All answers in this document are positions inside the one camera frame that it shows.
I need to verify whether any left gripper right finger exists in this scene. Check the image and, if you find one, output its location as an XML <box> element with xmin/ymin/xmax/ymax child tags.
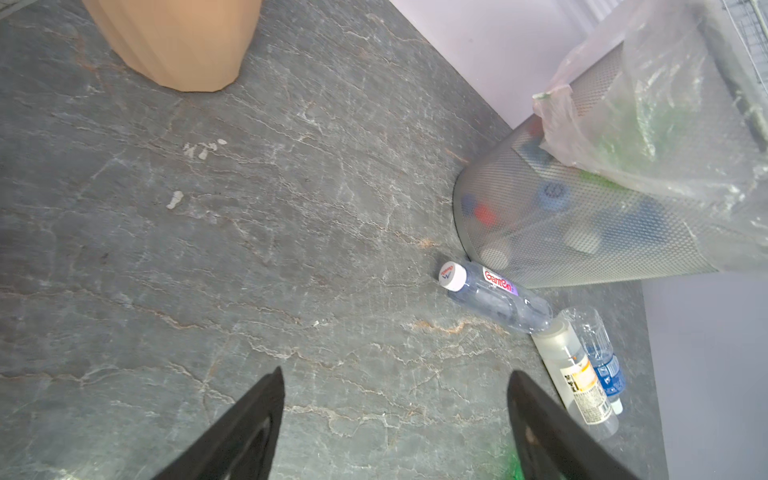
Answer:
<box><xmin>507</xmin><ymin>370</ymin><xmax>637</xmax><ymax>480</ymax></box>

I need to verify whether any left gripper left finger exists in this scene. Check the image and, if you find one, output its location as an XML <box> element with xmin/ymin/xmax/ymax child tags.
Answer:
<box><xmin>155</xmin><ymin>368</ymin><xmax>285</xmax><ymax>480</ymax></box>

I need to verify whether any grey mesh waste bin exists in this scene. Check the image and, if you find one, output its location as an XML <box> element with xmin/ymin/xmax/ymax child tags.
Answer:
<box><xmin>452</xmin><ymin>41</ymin><xmax>768</xmax><ymax>289</ymax></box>

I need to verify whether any clear plastic bin liner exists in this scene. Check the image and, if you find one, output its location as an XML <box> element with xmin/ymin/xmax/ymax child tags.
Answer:
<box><xmin>533</xmin><ymin>1</ymin><xmax>767</xmax><ymax>201</ymax></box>

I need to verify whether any frosted bottle yellow label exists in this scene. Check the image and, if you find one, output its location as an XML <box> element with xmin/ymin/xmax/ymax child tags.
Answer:
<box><xmin>532</xmin><ymin>316</ymin><xmax>619</xmax><ymax>441</ymax></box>

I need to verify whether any clear bottle blue label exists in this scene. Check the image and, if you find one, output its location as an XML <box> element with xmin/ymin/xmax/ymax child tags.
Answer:
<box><xmin>562</xmin><ymin>306</ymin><xmax>626</xmax><ymax>415</ymax></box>

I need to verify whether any Ganten clear water bottle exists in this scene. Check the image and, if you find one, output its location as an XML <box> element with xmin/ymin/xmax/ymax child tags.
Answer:
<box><xmin>437</xmin><ymin>261</ymin><xmax>554</xmax><ymax>334</ymax></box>

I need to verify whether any green plant in beige pot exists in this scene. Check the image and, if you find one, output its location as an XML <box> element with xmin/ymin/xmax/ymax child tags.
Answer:
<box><xmin>84</xmin><ymin>0</ymin><xmax>262</xmax><ymax>92</ymax></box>

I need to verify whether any white wire wall rack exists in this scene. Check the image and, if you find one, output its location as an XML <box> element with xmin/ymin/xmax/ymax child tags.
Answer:
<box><xmin>722</xmin><ymin>0</ymin><xmax>767</xmax><ymax>91</ymax></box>

